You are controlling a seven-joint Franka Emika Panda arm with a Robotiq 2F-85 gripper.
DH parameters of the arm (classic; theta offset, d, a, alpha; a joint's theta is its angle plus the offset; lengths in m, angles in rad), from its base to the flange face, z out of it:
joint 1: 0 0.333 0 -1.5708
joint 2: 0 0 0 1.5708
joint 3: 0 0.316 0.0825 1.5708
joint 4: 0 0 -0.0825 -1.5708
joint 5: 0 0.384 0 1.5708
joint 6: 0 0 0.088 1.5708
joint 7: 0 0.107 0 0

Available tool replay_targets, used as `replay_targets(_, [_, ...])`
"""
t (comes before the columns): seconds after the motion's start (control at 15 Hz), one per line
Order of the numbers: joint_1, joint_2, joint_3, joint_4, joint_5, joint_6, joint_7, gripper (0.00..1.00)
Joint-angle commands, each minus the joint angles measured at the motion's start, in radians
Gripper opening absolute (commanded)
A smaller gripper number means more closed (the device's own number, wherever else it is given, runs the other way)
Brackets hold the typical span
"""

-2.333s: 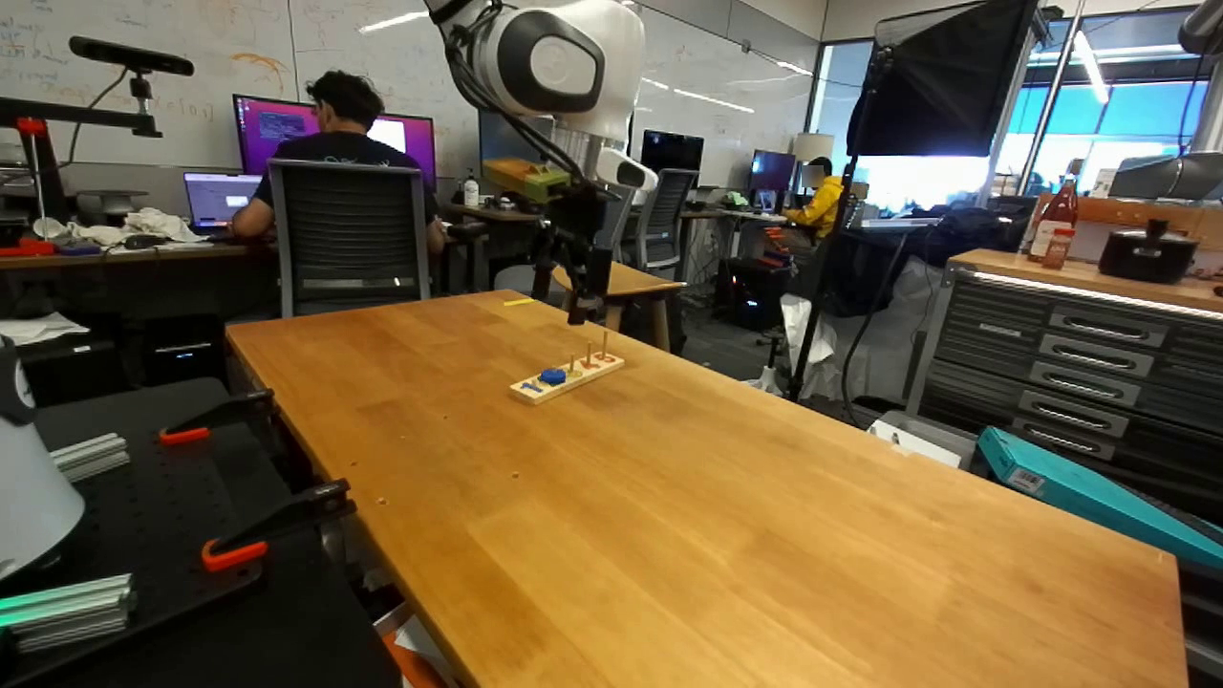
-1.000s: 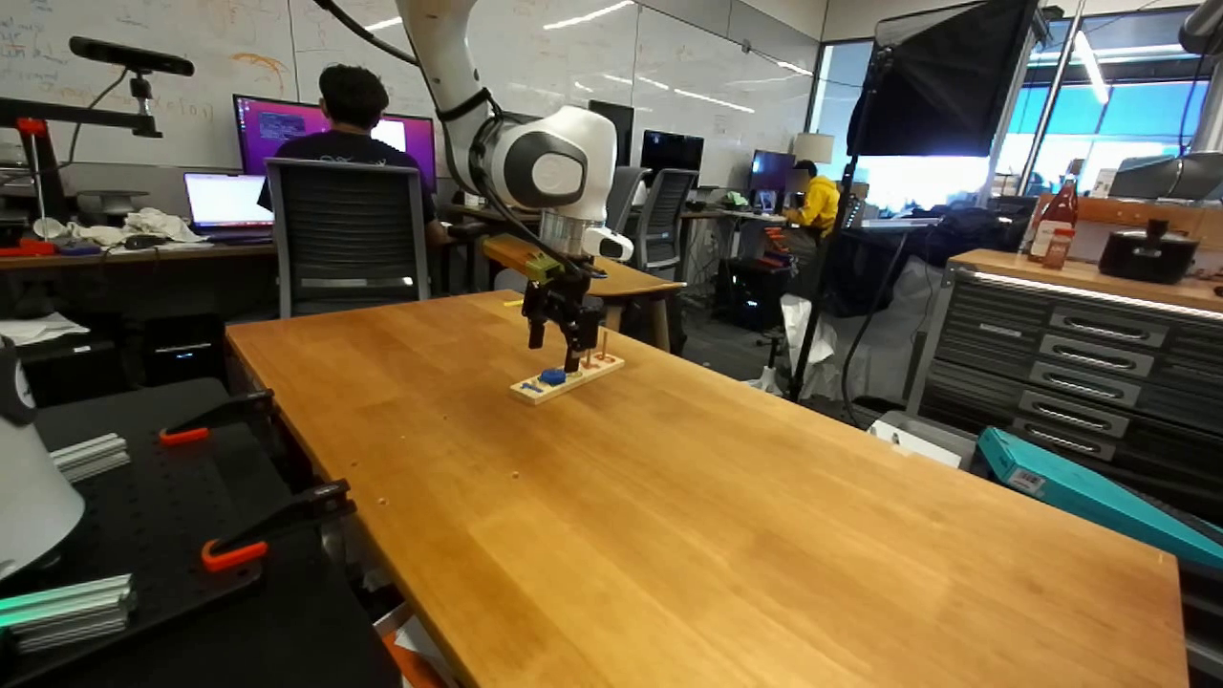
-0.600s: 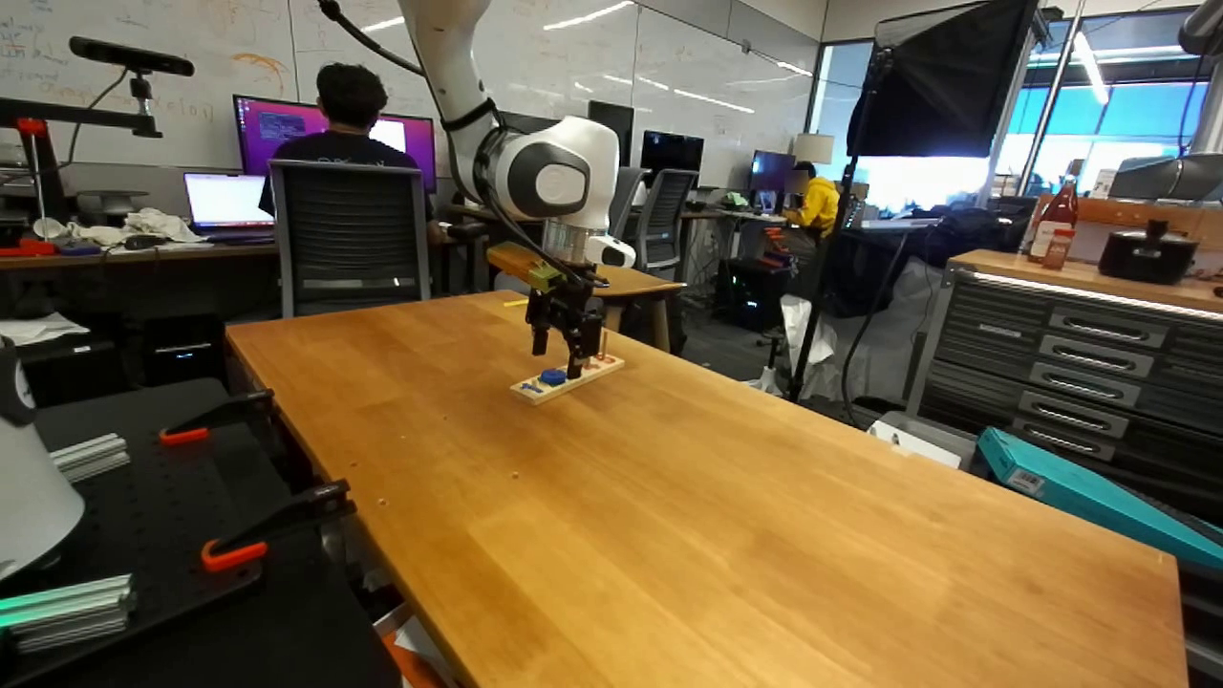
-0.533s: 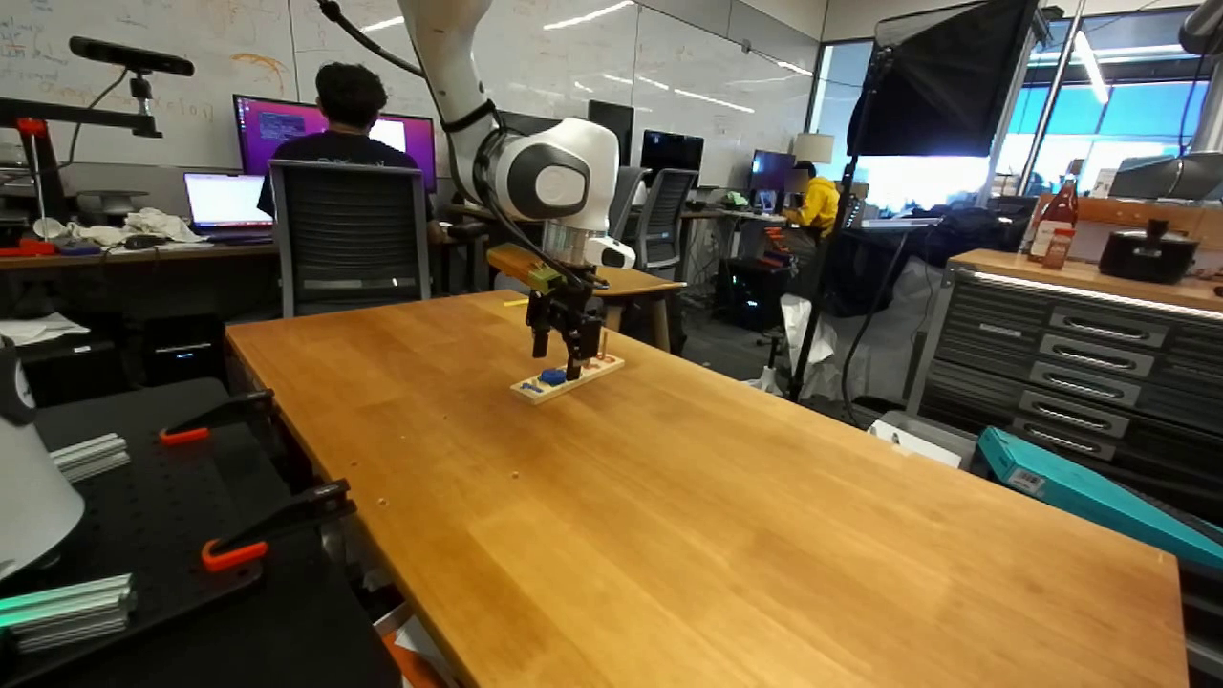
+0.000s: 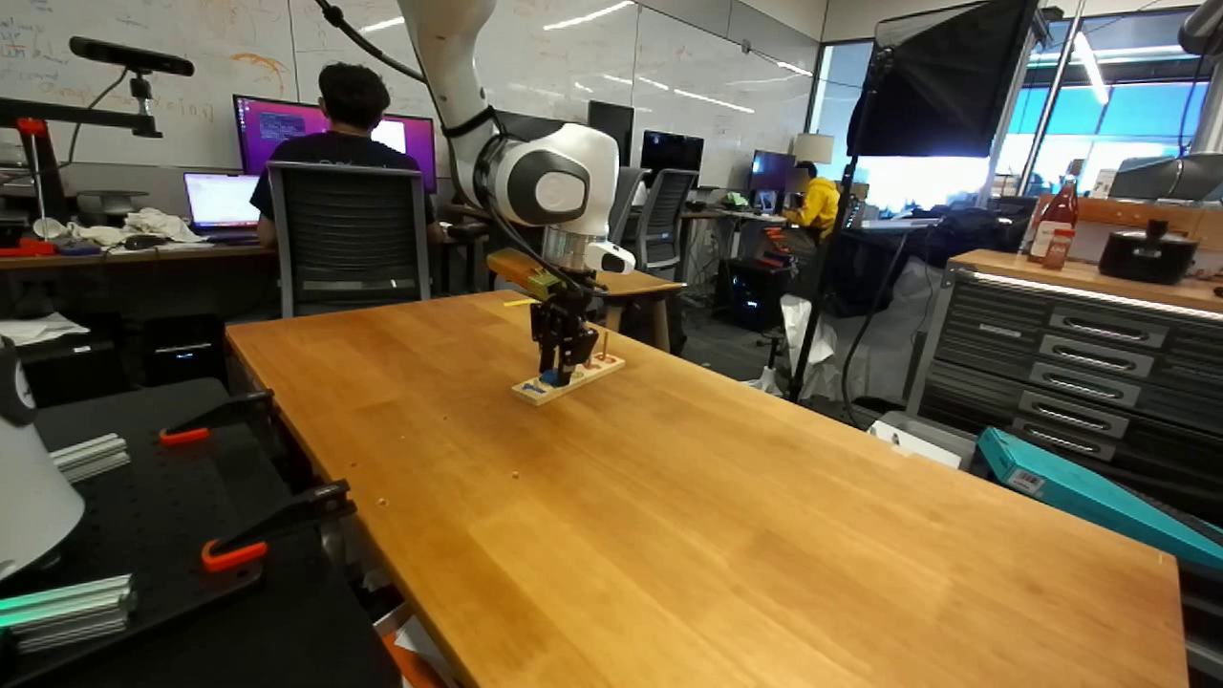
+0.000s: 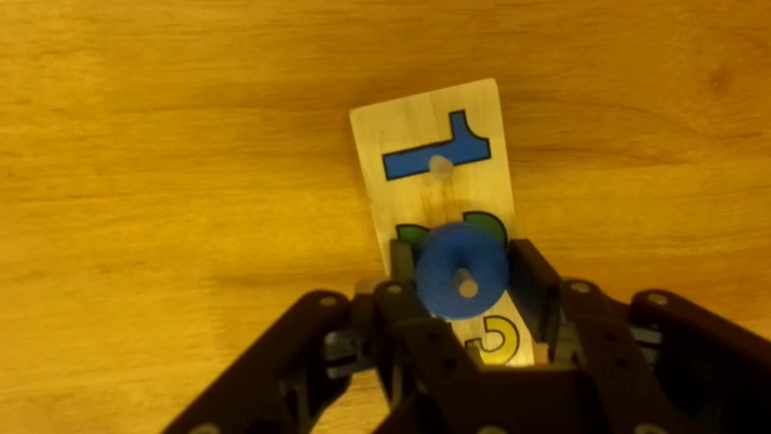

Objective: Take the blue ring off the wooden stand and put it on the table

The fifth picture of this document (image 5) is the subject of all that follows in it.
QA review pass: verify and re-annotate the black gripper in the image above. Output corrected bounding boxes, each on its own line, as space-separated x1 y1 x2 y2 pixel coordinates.
523 265 604 387

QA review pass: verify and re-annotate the black light stand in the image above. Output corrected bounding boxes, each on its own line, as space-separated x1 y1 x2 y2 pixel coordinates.
784 117 885 403

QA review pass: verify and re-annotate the round wooden side table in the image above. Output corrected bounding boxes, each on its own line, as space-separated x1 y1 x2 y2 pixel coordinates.
485 247 691 351

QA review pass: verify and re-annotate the small black monitor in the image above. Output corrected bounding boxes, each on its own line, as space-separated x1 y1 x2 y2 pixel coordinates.
639 124 708 178

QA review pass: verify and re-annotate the tall black monitor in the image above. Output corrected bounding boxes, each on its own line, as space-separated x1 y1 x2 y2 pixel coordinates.
585 98 639 166

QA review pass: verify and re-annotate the grey mesh office chair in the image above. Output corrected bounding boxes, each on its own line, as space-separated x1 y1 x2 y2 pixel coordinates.
264 158 435 321

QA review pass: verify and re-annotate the person in yellow shirt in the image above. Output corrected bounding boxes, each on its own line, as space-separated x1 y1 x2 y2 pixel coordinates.
770 158 848 260

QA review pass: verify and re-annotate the person in black shirt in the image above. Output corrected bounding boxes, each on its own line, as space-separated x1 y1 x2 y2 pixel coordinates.
245 61 445 234

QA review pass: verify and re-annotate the black clamp with orange tip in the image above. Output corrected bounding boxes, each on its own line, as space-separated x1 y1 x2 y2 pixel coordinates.
197 477 357 581
159 387 281 456

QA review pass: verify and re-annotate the white box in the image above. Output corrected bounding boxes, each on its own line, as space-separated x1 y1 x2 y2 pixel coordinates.
867 410 980 468

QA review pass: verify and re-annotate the monitor with purple screen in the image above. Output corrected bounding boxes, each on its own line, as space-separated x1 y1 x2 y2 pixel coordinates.
229 93 441 196

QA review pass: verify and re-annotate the open laptop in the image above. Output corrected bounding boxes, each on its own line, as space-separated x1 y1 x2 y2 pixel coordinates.
182 166 267 243

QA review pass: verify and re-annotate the black side table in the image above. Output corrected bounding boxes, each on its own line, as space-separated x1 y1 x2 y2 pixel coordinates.
0 375 404 688

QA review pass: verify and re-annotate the black softbox light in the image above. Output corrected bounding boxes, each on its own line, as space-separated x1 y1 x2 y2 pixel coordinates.
847 0 1048 161

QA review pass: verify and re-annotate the red bottle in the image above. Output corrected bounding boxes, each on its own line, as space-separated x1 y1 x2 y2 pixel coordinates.
1025 174 1085 272

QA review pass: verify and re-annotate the grey drawer cabinet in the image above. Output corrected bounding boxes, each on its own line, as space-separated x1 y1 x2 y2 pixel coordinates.
908 243 1223 514

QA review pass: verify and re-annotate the teal case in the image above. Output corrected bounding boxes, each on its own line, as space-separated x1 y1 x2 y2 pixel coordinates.
975 425 1223 581

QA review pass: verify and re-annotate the white lamp shade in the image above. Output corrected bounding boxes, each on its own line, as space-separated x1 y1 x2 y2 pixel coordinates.
0 415 87 584

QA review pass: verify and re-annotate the greenish aluminium extrusion bar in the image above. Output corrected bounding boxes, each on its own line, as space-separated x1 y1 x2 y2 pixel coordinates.
0 569 139 657

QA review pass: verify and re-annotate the black camera bar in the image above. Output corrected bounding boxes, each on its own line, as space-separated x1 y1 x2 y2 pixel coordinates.
67 31 198 85

